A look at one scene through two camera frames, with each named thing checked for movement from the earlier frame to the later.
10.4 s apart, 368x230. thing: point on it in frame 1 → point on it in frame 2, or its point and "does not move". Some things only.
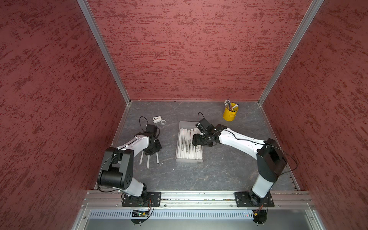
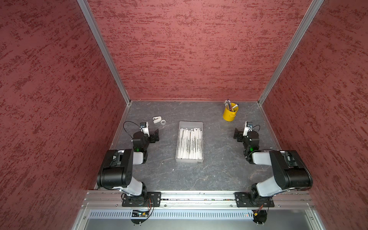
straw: (185, 143) does not move
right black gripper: (196, 140) → (239, 134)
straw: (190, 148) does not move
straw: (182, 143) does not move
